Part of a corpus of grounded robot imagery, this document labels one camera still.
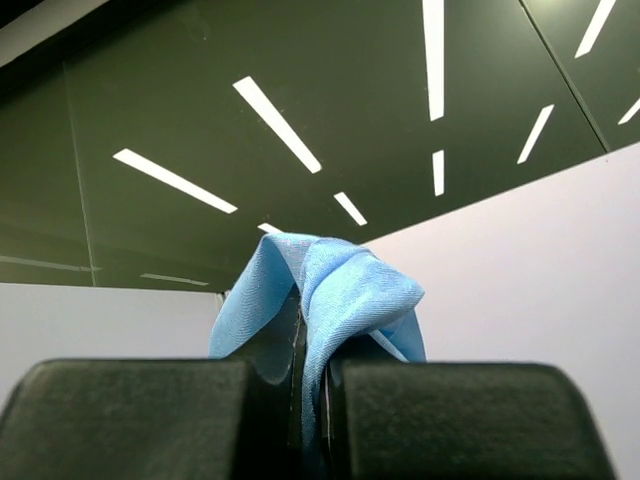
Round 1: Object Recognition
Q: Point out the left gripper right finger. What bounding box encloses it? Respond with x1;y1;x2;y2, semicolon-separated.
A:
322;344;615;479

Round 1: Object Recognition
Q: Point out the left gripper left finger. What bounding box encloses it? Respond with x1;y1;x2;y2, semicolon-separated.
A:
1;294;305;479

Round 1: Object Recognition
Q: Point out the light blue shirt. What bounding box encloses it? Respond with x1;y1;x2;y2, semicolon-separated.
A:
208;233;427;479

